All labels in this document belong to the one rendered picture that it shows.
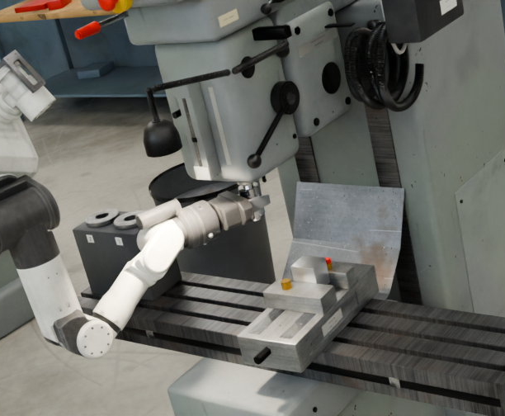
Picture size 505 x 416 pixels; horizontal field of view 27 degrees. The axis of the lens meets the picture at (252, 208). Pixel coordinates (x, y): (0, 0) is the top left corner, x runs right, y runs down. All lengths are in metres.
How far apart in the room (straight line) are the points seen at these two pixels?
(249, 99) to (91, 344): 0.58
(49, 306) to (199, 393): 0.46
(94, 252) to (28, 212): 0.69
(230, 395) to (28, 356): 2.51
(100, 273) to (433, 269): 0.85
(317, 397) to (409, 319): 0.26
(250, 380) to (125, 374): 2.02
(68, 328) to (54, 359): 2.55
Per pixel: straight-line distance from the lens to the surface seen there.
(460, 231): 2.62
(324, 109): 2.29
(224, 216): 2.21
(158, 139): 1.99
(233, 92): 2.08
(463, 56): 2.60
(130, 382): 4.25
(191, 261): 4.31
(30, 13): 8.07
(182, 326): 2.46
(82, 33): 2.04
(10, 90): 2.08
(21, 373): 4.60
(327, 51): 2.30
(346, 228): 2.60
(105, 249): 2.64
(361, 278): 2.33
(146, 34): 2.12
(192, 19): 2.02
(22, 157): 2.09
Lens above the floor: 2.06
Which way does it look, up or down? 22 degrees down
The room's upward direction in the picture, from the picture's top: 14 degrees counter-clockwise
